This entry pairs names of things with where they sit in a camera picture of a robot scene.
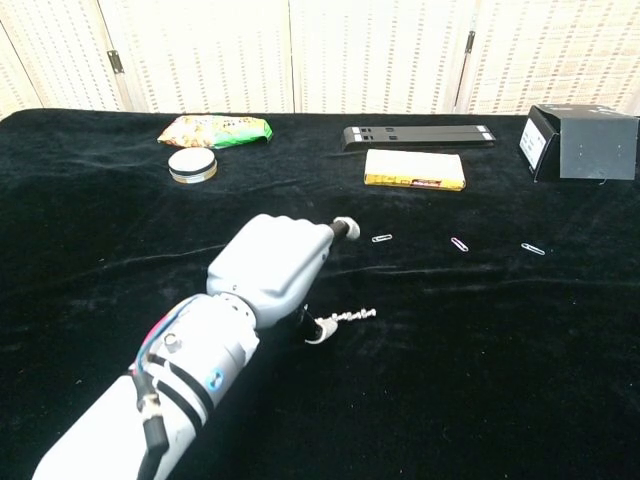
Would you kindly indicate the woven folding screen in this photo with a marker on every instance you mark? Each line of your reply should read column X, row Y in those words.
column 350, row 50

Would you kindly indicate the silver paper clip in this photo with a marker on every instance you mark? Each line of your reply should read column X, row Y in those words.
column 460, row 244

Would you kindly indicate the black screen hinge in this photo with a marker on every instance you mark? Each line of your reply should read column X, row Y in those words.
column 470, row 42
column 115, row 62

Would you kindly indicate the round white tin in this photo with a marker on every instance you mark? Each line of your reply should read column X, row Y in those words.
column 192, row 165

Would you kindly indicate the black long power strip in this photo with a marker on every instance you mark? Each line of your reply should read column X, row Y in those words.
column 420, row 141
column 425, row 129

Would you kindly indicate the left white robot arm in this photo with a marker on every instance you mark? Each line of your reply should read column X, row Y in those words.
column 165, row 380

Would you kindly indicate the purple paper clip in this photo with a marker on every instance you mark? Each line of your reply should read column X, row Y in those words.
column 532, row 248

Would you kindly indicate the black velvet tablecloth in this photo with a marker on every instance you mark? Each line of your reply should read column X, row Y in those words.
column 450, row 375

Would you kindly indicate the grey green paper clip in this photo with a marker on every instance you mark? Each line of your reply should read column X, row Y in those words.
column 381, row 238

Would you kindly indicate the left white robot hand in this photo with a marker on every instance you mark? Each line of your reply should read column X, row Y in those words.
column 275, row 260

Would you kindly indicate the black cardboard box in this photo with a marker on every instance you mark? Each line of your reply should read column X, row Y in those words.
column 595, row 150

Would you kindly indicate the orange green snack bag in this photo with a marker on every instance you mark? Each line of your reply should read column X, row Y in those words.
column 215, row 131

